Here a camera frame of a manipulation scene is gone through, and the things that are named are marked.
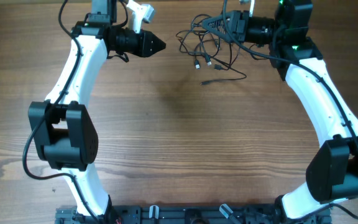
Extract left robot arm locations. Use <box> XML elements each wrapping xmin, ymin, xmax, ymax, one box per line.
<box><xmin>25</xmin><ymin>0</ymin><xmax>166</xmax><ymax>223</ymax></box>

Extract black USB cable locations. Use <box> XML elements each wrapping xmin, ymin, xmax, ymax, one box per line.
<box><xmin>178</xmin><ymin>18</ymin><xmax>242</xmax><ymax>71</ymax></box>
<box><xmin>175</xmin><ymin>14</ymin><xmax>248</xmax><ymax>86</ymax></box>

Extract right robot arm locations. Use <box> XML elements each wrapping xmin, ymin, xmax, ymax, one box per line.
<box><xmin>201</xmin><ymin>0</ymin><xmax>358</xmax><ymax>223</ymax></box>

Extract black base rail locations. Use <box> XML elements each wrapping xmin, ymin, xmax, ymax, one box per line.
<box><xmin>54</xmin><ymin>203</ymin><xmax>332</xmax><ymax>224</ymax></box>

